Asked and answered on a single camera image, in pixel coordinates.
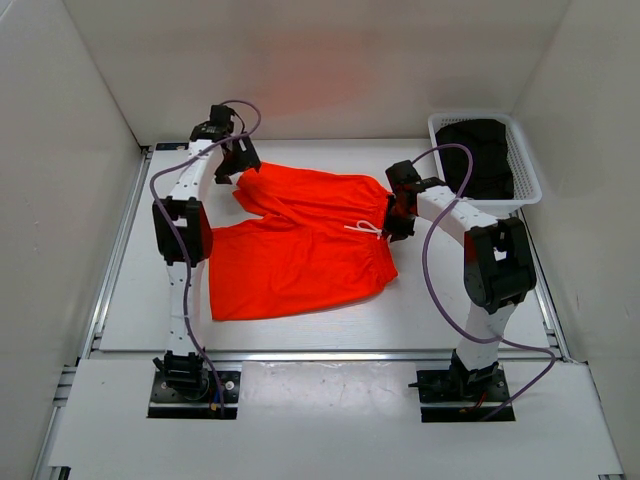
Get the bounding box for orange shorts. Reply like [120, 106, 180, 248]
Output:
[208, 163, 398, 321]

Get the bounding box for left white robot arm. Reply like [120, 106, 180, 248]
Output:
[149, 99, 262, 401]

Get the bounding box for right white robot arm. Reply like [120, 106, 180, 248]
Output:
[383, 160, 537, 400]

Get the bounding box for black folded shorts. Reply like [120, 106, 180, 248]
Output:
[435, 119, 514, 200]

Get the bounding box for white plastic basket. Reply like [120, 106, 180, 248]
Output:
[428, 112, 542, 217]

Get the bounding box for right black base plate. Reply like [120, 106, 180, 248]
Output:
[408, 368, 515, 423]

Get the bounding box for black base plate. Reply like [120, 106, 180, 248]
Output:
[147, 370, 241, 420]
[408, 368, 515, 423]

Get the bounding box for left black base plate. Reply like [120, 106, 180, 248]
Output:
[147, 370, 241, 420]

